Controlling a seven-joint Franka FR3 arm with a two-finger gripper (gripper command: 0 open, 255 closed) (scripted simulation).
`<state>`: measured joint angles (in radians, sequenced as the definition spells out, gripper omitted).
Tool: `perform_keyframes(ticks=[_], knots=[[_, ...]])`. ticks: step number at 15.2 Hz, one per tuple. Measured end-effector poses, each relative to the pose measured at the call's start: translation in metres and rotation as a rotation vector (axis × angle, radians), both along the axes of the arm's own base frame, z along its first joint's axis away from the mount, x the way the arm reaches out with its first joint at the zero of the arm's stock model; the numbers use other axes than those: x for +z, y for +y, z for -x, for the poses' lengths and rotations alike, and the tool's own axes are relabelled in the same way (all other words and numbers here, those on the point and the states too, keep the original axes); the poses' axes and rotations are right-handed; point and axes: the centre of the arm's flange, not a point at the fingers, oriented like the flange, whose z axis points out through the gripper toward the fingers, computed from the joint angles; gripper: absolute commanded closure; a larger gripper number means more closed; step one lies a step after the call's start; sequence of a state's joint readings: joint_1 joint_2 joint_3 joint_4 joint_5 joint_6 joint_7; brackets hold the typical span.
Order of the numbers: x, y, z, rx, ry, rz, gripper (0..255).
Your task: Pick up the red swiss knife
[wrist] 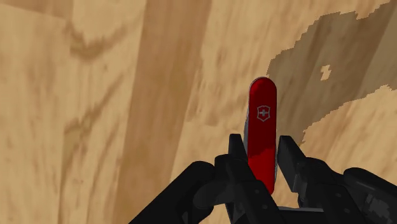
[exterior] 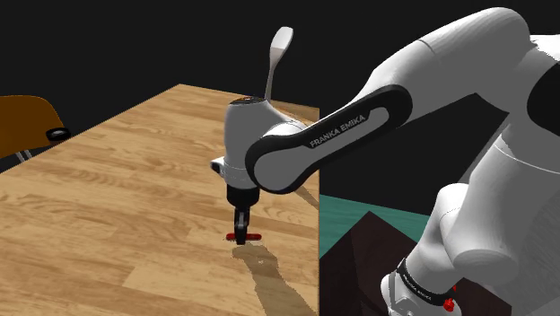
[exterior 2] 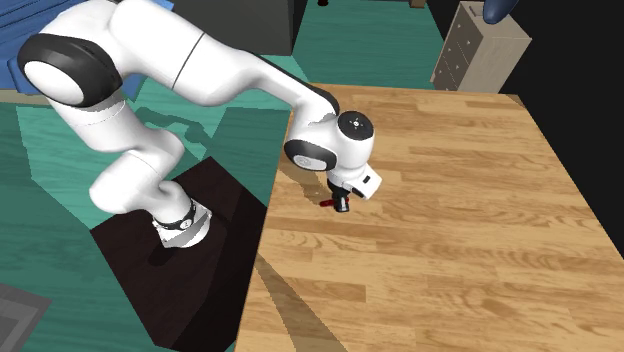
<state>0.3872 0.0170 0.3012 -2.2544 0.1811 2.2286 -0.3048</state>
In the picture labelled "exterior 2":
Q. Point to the beige chest of drawers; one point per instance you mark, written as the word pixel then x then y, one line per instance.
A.
pixel 492 58

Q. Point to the dark grey cabinet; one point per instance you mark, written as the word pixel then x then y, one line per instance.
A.
pixel 244 24

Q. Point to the dark robot stand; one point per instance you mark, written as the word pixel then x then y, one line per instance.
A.
pixel 195 282

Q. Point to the small red object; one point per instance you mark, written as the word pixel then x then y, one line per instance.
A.
pixel 324 203

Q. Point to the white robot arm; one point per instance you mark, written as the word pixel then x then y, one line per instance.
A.
pixel 224 68

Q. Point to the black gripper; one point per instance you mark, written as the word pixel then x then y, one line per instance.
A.
pixel 340 201

